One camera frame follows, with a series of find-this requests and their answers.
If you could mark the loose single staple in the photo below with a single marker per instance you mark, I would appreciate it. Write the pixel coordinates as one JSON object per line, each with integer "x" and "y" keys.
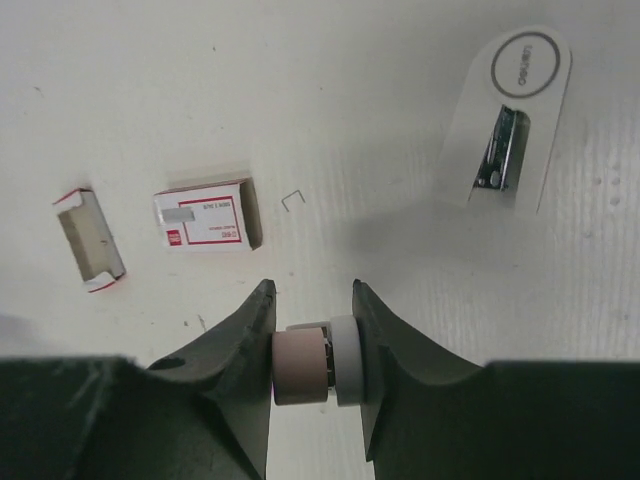
{"x": 294, "y": 198}

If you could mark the pink white stapler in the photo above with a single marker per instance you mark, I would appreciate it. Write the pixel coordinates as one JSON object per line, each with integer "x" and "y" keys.
{"x": 312, "y": 361}

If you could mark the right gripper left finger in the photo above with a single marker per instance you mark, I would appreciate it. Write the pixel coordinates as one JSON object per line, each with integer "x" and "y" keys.
{"x": 201, "y": 412}

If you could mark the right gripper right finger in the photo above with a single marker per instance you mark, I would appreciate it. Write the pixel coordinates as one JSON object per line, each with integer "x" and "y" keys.
{"x": 430, "y": 414}

